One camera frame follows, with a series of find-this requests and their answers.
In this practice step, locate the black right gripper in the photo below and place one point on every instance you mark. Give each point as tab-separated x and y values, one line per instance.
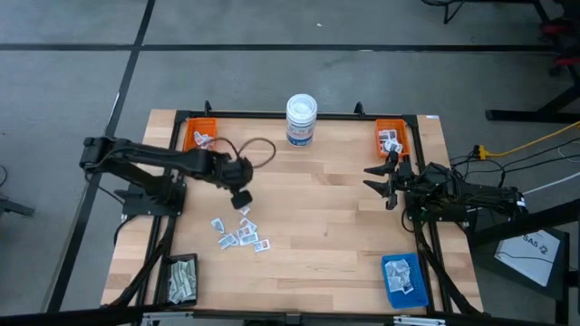
405	181

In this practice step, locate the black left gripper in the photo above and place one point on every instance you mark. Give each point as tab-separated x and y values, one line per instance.
235	176

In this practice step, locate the small white printed packet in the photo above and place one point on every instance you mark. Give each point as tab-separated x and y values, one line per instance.
248	239
388	135
228	241
218	225
206	137
393	146
198	135
244	210
199	142

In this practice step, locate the green striped adhesive bandage packet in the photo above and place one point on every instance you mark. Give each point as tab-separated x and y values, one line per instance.
181	292
183	281
174	274
183	270
174	295
190	290
192	270

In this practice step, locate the white crinkled gauze packet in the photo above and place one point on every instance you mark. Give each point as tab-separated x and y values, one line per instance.
394	271

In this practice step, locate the narrow white packet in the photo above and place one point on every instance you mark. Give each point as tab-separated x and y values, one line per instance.
403	284

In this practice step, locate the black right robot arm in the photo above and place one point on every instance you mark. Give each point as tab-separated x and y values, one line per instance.
476	194

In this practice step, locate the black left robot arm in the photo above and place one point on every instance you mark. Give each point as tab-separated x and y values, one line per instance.
149	156

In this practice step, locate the orange plastic mesh basket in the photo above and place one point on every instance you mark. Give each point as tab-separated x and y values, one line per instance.
392	124
192	145

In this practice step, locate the white wipes canister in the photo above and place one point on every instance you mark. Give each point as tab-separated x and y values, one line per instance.
301	120

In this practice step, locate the blue plastic mesh basket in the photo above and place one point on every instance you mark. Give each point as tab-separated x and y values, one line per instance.
419	280

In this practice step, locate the black plastic mesh basket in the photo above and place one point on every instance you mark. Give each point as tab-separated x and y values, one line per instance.
165	280

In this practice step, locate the black diagonal metal bar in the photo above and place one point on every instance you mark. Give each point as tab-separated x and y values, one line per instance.
521	226

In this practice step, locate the white printed sheet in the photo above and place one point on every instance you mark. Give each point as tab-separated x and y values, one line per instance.
528	256

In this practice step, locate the dark floor stand leg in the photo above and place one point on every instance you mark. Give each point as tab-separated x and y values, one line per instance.
13	207

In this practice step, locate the person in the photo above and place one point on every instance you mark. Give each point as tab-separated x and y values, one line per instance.
557	29

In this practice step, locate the black metal floor stand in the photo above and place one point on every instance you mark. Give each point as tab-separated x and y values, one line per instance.
541	11

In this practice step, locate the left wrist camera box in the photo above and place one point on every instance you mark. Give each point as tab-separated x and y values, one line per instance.
225	157

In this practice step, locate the silver metal bracket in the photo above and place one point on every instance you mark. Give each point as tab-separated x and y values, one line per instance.
167	318
419	320

